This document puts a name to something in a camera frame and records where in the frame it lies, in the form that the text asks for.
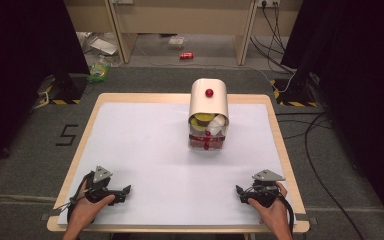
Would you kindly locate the red drink can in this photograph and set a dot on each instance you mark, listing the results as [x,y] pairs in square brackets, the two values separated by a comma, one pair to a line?
[186,55]

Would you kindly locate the black curtain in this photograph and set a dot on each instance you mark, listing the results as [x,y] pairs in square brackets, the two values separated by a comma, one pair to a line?
[363,83]
[16,66]

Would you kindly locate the white wall power outlet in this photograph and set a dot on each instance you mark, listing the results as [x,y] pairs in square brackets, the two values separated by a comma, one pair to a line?
[268,2]

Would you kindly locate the white table mat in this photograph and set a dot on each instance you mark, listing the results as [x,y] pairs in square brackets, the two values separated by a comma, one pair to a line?
[146,160]

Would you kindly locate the person's right hand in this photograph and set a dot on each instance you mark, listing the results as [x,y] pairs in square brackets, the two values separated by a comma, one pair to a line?
[273,213]

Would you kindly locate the green plastic bag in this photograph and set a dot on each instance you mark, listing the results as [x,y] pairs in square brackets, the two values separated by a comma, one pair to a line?
[98,71]

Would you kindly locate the white cup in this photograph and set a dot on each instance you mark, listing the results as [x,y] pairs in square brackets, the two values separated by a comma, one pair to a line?
[217,125]

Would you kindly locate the wooden table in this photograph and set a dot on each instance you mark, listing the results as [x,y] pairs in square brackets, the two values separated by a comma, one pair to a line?
[180,97]

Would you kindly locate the light wooden desk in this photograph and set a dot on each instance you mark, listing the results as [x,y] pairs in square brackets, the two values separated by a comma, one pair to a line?
[180,16]

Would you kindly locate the pile of clear plastic wrapping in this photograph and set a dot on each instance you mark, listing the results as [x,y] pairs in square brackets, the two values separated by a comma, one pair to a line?
[101,45]

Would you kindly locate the clear plastic container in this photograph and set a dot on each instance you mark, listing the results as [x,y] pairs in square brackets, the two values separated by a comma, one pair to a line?
[176,42]

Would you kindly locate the white bread box red knobs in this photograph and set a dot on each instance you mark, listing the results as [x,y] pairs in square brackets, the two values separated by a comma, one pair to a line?
[210,103]

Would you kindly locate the black stand base hazard tape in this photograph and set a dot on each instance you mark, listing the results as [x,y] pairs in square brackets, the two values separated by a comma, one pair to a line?
[66,90]
[293,95]

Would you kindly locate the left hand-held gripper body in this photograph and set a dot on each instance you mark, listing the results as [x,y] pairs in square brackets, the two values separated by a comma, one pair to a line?
[100,186]

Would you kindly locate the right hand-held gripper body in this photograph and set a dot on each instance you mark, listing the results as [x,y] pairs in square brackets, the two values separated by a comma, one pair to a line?
[265,190]

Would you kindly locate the yellow-green bowl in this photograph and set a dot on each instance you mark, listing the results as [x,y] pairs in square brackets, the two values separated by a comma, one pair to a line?
[202,117]

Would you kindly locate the person's left hand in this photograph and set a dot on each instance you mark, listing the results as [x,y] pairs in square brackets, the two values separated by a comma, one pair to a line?
[88,208]

